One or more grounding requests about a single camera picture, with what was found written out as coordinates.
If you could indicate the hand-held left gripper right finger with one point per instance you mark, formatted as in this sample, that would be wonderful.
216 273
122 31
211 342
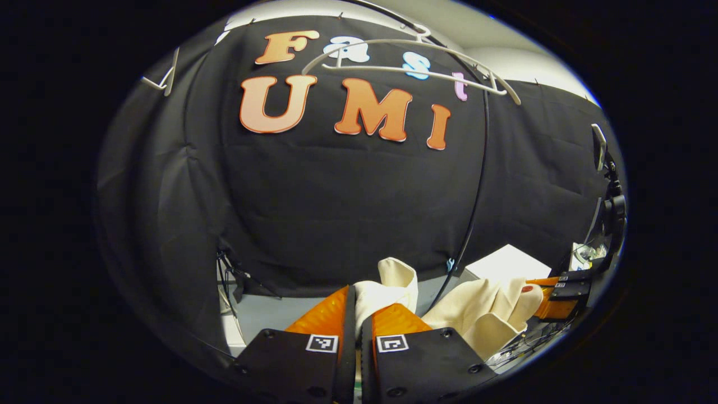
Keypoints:
368 370

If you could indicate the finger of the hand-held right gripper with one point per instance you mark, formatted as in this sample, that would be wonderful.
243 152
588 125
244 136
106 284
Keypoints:
578 275
572 290

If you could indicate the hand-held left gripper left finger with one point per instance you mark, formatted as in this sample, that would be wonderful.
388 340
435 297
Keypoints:
346 365

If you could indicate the cream jacket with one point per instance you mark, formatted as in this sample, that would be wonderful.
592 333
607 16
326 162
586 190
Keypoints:
482 314

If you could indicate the black clothes rack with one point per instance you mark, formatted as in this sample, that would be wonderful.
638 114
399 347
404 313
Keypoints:
483 168

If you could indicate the white hanger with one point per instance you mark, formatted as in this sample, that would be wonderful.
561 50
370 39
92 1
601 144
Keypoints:
387 68
172 73

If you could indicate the white box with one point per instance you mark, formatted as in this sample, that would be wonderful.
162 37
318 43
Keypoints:
505 262

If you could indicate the black backdrop cloth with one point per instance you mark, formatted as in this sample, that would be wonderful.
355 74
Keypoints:
336 196

